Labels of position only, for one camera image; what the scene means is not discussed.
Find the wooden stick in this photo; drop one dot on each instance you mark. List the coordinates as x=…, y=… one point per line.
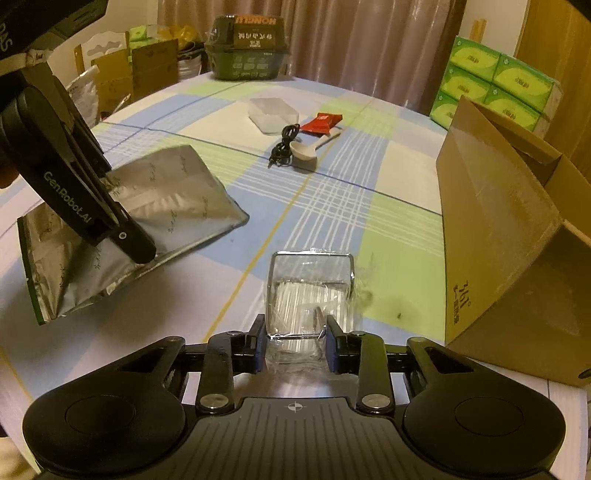
x=479, y=30

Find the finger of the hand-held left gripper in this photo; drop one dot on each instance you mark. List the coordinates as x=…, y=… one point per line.
x=85, y=143
x=136, y=247

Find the white printed plastic bag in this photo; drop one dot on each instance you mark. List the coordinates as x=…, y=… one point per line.
x=83, y=97

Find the stack of green tissue packs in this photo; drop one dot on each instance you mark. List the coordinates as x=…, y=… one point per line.
x=498, y=74

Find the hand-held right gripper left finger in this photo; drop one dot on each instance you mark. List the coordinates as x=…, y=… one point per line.
x=258, y=344

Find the large cardboard box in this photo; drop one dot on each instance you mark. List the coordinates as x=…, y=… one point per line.
x=498, y=240

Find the red candy packet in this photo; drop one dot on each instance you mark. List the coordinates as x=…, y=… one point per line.
x=321, y=124

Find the beige curtain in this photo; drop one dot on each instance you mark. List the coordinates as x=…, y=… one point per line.
x=369, y=46

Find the silver foil pouch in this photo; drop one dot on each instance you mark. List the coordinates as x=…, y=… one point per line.
x=184, y=198

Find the cardboard carton with flaps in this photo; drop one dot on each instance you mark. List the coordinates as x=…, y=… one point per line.
x=154, y=69

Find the clear cotton swab box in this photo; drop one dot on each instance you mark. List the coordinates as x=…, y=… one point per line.
x=309, y=295

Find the loose green tissue packet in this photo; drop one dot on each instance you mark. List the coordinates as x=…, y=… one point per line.
x=141, y=34

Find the white plastic spoon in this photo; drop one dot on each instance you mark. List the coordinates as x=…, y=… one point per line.
x=307, y=154

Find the frosted clear plastic container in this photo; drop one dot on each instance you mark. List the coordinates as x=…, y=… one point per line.
x=272, y=115

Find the white carved chair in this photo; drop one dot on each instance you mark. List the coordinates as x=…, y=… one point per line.
x=104, y=46

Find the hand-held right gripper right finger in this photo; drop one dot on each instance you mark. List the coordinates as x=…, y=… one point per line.
x=331, y=344

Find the yellow plastic bag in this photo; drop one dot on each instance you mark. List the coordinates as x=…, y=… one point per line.
x=175, y=34

